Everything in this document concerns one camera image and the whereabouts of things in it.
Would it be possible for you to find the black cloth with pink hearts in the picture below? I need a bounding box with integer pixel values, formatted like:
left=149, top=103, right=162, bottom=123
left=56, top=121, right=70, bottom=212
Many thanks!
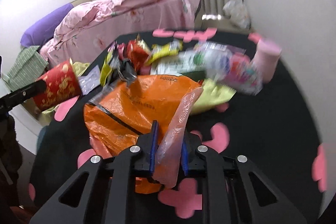
left=28, top=27, right=329, bottom=224

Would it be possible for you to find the green checkered cloth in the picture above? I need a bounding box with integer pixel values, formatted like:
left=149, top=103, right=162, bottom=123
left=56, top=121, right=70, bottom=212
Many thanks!
left=2, top=46, right=49, bottom=91

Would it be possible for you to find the pink cylindrical cup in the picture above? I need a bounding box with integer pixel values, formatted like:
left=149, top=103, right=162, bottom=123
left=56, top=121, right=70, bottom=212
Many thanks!
left=253, top=39, right=282, bottom=83

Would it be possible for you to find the red gold paper cup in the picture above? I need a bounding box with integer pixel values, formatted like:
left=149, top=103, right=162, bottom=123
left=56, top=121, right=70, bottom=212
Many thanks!
left=33, top=59, right=82, bottom=111

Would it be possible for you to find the colourful cartoon snack wrapper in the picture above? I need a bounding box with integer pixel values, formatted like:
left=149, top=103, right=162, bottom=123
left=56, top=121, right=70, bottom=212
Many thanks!
left=193, top=41, right=263, bottom=95

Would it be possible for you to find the bed with pink floral cover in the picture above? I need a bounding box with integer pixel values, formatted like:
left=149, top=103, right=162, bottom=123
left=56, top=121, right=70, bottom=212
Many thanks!
left=40, top=0, right=201, bottom=67

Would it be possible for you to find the red snack wrapper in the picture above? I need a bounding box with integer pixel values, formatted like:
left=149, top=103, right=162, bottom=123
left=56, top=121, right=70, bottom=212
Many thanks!
left=126, top=39, right=151, bottom=71

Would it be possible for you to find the yellow snack wrapper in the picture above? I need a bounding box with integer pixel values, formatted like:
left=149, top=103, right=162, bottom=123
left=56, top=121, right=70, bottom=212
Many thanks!
left=145, top=40, right=183, bottom=65

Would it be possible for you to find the purple pillow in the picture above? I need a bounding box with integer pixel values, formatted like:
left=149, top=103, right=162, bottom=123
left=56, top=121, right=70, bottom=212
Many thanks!
left=20, top=3, right=74, bottom=47

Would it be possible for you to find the white plastic bag by wall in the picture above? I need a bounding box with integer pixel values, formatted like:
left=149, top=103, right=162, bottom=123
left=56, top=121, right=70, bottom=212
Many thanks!
left=223, top=0, right=251, bottom=30

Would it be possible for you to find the orange plastic bag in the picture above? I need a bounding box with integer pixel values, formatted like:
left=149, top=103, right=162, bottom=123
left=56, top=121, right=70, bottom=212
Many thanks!
left=84, top=75, right=203, bottom=189

